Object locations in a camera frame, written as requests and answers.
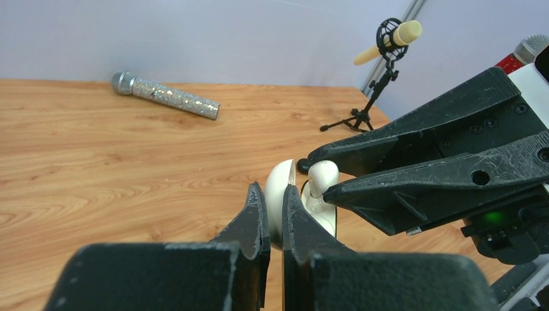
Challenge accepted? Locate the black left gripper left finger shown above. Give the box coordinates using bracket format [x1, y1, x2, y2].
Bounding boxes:
[45, 183, 271, 310]

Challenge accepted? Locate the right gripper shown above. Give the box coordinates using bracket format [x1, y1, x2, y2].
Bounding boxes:
[308, 67, 548, 264]

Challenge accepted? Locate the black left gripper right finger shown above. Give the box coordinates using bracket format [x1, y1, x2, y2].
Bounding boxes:
[282, 185, 500, 311]

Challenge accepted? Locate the white earbud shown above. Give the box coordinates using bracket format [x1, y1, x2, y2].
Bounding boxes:
[302, 160, 339, 214]

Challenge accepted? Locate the white earbuds charging case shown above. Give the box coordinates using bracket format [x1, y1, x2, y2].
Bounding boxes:
[264, 159, 337, 250]

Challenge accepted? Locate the black earbuds charging case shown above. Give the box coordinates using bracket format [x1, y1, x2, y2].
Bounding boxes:
[296, 158, 311, 175]

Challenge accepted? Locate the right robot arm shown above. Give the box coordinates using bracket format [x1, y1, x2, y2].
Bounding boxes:
[308, 49, 548, 310]

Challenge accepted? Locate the black tripod microphone stand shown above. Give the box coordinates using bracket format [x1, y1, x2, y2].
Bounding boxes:
[319, 17, 423, 134]

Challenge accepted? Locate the red glitter microphone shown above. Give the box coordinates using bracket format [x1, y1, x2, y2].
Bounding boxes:
[495, 34, 548, 75]

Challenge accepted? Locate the silver glitter microphone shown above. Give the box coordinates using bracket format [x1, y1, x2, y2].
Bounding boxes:
[111, 71, 220, 121]

